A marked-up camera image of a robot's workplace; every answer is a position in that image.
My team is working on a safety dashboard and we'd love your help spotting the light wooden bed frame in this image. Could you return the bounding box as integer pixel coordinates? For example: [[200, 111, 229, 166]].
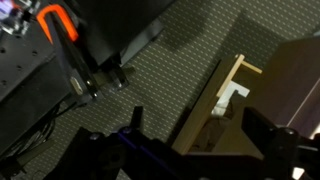
[[213, 35, 320, 159]]

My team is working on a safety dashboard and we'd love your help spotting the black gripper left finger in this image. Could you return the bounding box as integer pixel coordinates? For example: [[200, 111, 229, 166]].
[[43, 106, 174, 180]]

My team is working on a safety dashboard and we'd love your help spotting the light wooden drawer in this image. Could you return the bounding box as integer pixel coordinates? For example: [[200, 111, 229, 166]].
[[170, 53, 264, 157]]

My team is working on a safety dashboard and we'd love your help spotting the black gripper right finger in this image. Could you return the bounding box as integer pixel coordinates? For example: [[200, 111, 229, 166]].
[[241, 106, 320, 180]]

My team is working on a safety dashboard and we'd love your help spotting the black robot cart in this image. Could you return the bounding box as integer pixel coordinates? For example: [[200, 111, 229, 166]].
[[0, 0, 177, 180]]

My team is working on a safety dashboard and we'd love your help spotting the black clamp with orange handle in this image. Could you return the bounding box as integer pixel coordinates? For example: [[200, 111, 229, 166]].
[[35, 3, 136, 101]]

